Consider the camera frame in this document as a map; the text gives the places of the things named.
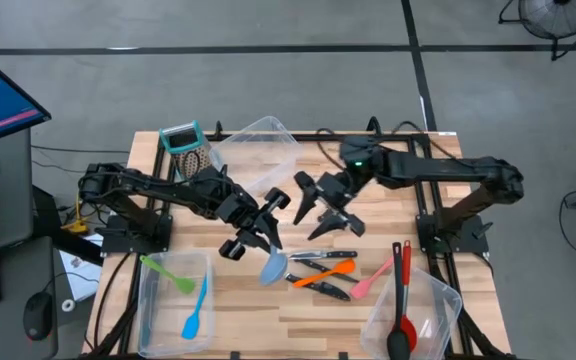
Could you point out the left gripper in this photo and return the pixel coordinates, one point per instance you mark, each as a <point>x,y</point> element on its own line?
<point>238,210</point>

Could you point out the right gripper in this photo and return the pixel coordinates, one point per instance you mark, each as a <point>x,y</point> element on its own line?
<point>338,192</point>

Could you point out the grey-blue plastic spoon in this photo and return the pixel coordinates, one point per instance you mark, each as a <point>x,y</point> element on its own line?
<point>273,270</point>

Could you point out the orange silicone spatula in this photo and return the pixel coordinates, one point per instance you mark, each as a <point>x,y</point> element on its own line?
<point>344,266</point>

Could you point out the pink silicone spatula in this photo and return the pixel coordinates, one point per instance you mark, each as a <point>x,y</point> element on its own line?
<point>360,290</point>

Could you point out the green silicone spatula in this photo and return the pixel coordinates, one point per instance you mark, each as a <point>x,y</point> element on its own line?
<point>184,285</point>

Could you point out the red serving spoon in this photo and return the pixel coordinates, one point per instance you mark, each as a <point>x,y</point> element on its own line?
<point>406,260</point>

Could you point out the blue silicone spatula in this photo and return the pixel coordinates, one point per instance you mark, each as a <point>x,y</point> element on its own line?
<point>190,327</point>

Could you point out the large black serving spoon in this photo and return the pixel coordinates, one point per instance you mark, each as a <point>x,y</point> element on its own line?
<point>398,345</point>

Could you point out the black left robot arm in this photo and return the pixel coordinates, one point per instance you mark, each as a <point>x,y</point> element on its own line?
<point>143,185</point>

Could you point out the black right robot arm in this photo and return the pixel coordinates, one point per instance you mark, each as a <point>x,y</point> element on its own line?
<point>443,170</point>

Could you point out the clear plastic bin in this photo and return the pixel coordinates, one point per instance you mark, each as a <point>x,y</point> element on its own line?
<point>168,320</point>
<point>258,155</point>
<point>433,320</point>

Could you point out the white paper sheet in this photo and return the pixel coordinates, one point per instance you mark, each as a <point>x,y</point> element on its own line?
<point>83,275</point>

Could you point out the white tape roll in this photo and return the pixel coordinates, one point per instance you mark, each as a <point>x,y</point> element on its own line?
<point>64,305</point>

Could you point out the black computer mouse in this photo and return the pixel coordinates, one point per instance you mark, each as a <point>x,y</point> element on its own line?
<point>38,317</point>

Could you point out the grey computer desk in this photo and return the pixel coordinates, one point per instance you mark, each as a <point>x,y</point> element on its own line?
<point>13,210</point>

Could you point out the black floor fan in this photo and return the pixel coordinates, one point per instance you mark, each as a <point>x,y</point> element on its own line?
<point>563,17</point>

